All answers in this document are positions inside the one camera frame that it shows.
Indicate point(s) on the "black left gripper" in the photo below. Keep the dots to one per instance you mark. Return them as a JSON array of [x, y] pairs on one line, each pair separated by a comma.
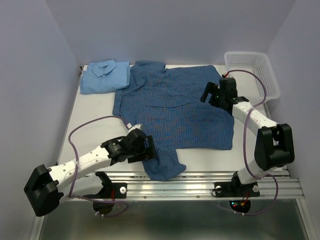
[[149, 154]]

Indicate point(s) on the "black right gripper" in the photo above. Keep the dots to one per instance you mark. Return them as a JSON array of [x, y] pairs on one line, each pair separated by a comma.
[[210, 87]]

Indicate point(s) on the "blue plaid long sleeve shirt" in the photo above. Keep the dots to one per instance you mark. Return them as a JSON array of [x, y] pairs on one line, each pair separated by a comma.
[[167, 102]]

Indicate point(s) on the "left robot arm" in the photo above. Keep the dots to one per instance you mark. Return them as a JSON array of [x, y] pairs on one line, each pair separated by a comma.
[[83, 177]]

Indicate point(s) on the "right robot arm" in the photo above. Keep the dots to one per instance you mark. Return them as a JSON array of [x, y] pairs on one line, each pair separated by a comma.
[[274, 145]]

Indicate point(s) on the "white plastic basket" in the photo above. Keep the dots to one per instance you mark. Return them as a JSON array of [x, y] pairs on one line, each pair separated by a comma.
[[254, 75]]

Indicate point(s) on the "light blue folded shirt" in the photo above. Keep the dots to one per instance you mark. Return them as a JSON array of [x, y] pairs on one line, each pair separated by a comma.
[[105, 77]]

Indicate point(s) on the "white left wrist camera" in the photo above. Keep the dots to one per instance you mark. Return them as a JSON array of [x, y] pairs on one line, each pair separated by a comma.
[[131, 127]]

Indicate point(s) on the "aluminium front rail frame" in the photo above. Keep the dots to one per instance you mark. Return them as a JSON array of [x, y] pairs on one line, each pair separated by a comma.
[[184, 209]]

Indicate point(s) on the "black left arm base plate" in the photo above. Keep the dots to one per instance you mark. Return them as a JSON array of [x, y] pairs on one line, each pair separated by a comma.
[[111, 190]]

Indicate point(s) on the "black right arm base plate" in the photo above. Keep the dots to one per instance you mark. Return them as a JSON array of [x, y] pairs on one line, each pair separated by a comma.
[[227, 189]]

